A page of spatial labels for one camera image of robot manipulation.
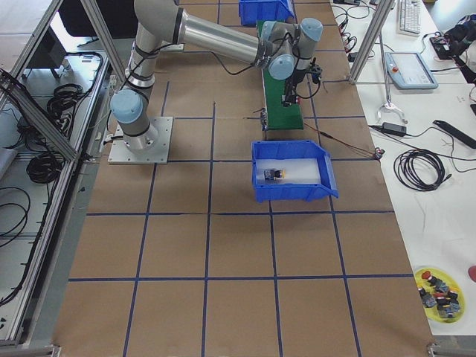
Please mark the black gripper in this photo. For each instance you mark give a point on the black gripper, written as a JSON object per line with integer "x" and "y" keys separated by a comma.
{"x": 296, "y": 79}

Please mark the aluminium frame post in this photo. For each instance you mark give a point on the aluminium frame post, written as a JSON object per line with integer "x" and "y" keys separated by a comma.
{"x": 374, "y": 29}

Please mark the white foam pad destination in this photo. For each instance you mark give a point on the white foam pad destination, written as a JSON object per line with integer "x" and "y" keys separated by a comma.
{"x": 297, "y": 171}

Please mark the black power adapter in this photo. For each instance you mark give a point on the black power adapter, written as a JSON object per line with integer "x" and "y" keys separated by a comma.
{"x": 394, "y": 129}

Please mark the green conveyor belt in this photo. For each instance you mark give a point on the green conveyor belt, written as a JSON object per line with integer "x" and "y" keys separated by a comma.
{"x": 282, "y": 108}

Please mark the blue bin with buttons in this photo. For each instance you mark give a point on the blue bin with buttons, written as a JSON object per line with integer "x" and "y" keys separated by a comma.
{"x": 252, "y": 11}

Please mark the yellow push button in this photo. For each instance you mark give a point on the yellow push button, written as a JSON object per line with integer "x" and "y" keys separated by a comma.
{"x": 273, "y": 174}

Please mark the empty blue bin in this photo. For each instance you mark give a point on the empty blue bin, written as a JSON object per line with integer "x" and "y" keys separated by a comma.
{"x": 294, "y": 149}

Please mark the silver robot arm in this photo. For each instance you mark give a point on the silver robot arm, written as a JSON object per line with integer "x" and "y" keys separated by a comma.
{"x": 162, "y": 24}

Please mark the teach pendant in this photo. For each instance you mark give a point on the teach pendant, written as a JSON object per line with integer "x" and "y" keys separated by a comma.
{"x": 409, "y": 71}

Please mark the yellow plate of buttons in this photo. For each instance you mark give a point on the yellow plate of buttons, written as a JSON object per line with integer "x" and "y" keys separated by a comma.
{"x": 441, "y": 296}

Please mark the white keyboard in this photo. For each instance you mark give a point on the white keyboard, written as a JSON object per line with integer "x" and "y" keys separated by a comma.
{"x": 408, "y": 17}

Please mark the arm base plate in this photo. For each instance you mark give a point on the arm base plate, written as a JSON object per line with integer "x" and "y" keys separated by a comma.
{"x": 150, "y": 148}

